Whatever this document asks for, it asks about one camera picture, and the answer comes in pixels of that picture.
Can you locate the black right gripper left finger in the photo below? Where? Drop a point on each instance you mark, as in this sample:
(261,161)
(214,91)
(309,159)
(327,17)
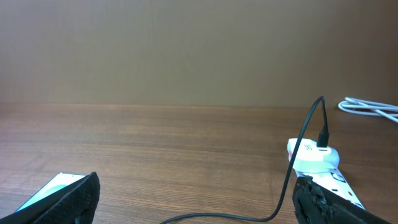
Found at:
(74,204)

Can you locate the white USB charger adapter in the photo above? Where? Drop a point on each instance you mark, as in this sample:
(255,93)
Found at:
(313,159)

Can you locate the white power strip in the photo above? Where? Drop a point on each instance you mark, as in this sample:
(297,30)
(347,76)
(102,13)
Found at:
(332,180)

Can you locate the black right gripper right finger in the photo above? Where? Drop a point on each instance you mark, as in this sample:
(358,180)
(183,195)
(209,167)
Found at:
(315,204)

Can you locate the teal screen smartphone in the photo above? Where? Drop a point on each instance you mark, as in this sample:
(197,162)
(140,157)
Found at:
(60,181)

